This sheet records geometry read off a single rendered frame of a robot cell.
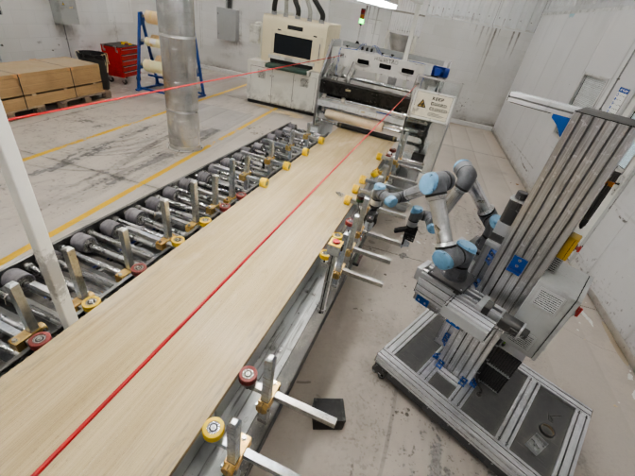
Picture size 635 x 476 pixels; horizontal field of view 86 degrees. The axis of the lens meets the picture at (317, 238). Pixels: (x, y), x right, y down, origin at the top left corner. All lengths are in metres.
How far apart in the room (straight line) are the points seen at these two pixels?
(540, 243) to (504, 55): 9.22
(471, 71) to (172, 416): 10.51
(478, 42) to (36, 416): 10.78
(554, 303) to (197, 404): 1.78
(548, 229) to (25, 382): 2.40
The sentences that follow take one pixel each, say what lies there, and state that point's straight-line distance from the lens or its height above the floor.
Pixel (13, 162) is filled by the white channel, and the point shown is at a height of 1.67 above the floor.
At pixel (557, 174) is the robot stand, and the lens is 2.02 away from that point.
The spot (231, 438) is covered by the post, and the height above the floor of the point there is 1.03.
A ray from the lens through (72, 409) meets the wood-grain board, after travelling 1.67.
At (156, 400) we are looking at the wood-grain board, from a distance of 1.60.
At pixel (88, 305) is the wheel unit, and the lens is 2.00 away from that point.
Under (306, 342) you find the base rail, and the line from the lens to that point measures 2.00.
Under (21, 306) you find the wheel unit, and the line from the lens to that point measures 1.93.
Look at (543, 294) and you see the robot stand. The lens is 2.18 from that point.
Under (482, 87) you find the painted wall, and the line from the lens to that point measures 11.10.
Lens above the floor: 2.25
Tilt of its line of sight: 34 degrees down
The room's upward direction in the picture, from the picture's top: 10 degrees clockwise
